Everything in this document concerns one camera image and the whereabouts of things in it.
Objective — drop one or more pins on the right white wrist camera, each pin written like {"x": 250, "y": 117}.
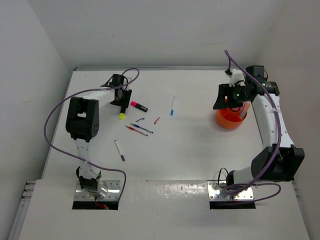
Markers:
{"x": 236, "y": 76}

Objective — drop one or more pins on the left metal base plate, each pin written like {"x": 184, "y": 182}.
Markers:
{"x": 110, "y": 191}

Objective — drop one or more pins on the metal base plate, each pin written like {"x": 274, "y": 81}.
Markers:
{"x": 110, "y": 191}
{"x": 216, "y": 194}

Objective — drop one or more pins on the purple capped white pen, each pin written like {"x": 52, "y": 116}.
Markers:
{"x": 119, "y": 150}

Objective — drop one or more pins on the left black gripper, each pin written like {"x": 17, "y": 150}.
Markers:
{"x": 124, "y": 103}

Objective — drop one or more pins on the blue capped white pen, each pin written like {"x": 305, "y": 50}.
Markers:
{"x": 172, "y": 106}

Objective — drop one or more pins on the blue ballpoint pen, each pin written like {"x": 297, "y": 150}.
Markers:
{"x": 142, "y": 128}

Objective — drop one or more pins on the pink black highlighter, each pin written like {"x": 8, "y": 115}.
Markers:
{"x": 139, "y": 106}

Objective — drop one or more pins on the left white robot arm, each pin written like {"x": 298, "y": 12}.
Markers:
{"x": 83, "y": 123}

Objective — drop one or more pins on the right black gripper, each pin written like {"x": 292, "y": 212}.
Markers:
{"x": 225, "y": 90}

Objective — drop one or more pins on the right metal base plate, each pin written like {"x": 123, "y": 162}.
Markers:
{"x": 216, "y": 194}

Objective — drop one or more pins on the yellow black highlighter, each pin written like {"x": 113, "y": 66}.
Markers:
{"x": 122, "y": 113}

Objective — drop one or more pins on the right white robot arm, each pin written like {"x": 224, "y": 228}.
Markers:
{"x": 279, "y": 159}

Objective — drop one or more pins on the orange divided container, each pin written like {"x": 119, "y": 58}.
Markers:
{"x": 229, "y": 118}

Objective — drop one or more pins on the grey orange marker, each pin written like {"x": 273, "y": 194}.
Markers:
{"x": 244, "y": 110}

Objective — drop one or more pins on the red ballpoint pen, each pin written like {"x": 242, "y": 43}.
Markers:
{"x": 137, "y": 131}

